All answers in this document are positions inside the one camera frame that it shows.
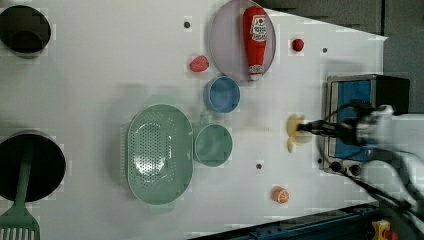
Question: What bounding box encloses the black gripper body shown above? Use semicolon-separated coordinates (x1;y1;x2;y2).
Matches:
330;118;360;145

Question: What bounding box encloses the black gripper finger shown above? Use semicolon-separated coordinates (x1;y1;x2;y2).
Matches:
310;129;334;136
297;120;328;131

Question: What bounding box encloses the yellow peeled toy banana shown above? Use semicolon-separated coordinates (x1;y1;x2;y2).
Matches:
286;114;312;153

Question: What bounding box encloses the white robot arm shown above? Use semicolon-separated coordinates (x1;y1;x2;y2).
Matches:
287;105;423;218

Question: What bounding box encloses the green mug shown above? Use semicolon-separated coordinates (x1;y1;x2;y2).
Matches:
194;113;233;167

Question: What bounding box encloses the silver toaster oven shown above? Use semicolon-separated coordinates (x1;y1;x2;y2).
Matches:
321;74;410;177

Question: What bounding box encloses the orange toy fruit half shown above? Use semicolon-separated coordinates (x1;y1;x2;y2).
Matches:
272;187;290;204

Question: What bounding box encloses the red toy strawberry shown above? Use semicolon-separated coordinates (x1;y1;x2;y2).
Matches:
292;39;304;52

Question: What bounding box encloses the blue cup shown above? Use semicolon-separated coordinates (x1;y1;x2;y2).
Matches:
203;76;241;113

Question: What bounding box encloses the yellow red emergency button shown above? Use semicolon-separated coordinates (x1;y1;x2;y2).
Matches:
372;220;399;240

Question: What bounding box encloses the red plush ketchup bottle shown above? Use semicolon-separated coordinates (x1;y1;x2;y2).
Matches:
243;6;267;81

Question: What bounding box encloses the grey round plate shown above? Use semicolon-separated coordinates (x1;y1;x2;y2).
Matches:
208;0;258;82

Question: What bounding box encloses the pink toy strawberry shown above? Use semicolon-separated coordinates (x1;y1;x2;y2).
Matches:
189;56;209;73

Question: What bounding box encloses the green perforated colander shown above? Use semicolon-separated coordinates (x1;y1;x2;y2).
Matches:
126;95;193;214

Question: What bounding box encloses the black round pot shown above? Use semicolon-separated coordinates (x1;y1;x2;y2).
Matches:
0;131;66;202

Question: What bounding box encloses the black round container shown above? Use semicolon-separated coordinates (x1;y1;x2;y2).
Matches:
0;5;52;54

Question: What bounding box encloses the green slotted spatula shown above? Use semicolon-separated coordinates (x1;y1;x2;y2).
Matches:
0;148;40;240

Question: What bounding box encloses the blue metal frame rail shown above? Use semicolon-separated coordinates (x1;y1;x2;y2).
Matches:
190;204;382;240

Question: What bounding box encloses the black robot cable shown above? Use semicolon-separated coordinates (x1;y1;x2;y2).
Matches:
314;99;424;234

